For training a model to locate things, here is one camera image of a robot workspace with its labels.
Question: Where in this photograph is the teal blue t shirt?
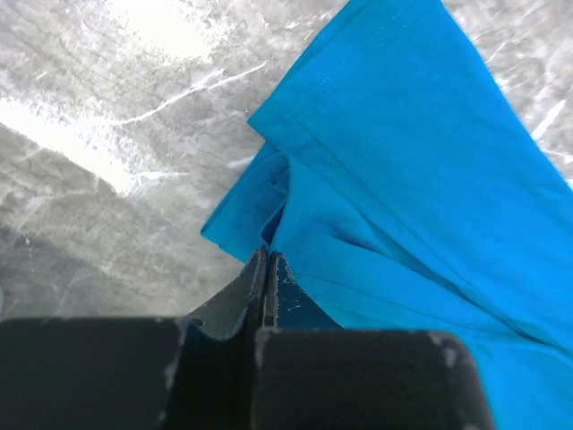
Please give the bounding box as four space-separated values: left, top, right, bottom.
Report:
201 1 572 429

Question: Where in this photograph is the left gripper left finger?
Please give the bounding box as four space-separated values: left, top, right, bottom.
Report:
190 247 268 340

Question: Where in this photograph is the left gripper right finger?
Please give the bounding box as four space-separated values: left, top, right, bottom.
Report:
263 252 342 330

